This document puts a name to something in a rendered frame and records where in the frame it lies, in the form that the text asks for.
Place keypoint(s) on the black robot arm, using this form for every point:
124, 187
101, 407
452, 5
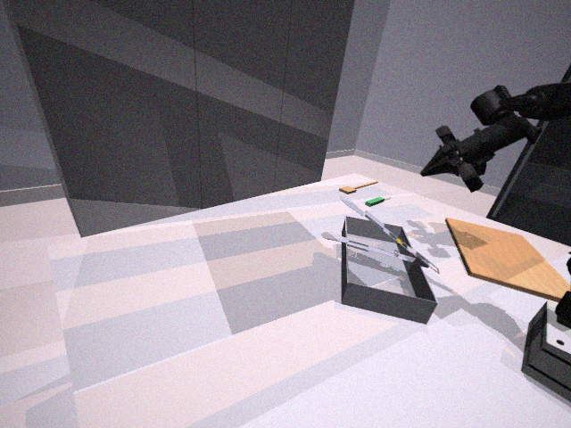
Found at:
544, 102

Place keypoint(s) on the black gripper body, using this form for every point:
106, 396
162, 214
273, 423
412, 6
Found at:
470, 150

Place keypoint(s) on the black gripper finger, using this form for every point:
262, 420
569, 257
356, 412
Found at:
442, 166
438, 156

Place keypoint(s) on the light wooden board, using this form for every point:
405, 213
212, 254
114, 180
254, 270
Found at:
506, 259

